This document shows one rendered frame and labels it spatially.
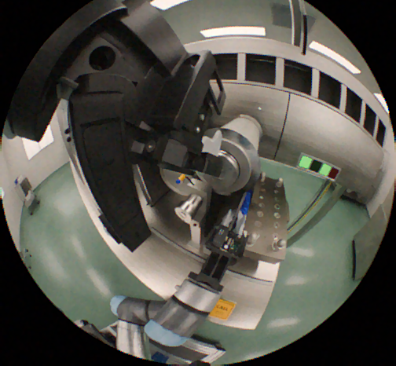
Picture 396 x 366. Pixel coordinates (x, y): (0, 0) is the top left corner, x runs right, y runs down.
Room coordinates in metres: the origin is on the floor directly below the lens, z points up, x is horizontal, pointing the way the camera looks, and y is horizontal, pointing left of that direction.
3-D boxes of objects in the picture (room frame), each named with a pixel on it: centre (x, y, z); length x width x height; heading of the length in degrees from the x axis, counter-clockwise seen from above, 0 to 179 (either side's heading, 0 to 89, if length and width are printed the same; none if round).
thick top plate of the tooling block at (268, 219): (0.24, -0.28, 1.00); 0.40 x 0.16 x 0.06; 151
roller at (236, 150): (0.29, -0.10, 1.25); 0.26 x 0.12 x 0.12; 151
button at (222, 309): (-0.10, -0.07, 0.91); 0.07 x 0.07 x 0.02; 61
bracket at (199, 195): (0.16, 0.01, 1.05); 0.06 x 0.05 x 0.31; 151
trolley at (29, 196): (0.05, 4.81, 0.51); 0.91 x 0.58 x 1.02; 85
